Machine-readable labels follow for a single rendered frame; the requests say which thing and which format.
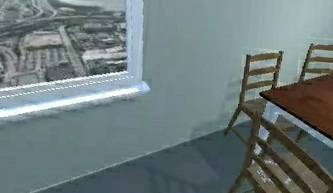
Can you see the wooden slatted chair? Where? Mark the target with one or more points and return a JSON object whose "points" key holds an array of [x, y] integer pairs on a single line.
{"points": [[325, 59], [260, 72], [284, 175]]}

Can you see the white framed window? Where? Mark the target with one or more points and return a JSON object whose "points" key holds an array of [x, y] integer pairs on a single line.
{"points": [[52, 41]]}

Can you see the brown wooden table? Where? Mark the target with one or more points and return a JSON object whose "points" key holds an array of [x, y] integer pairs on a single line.
{"points": [[321, 101]]}

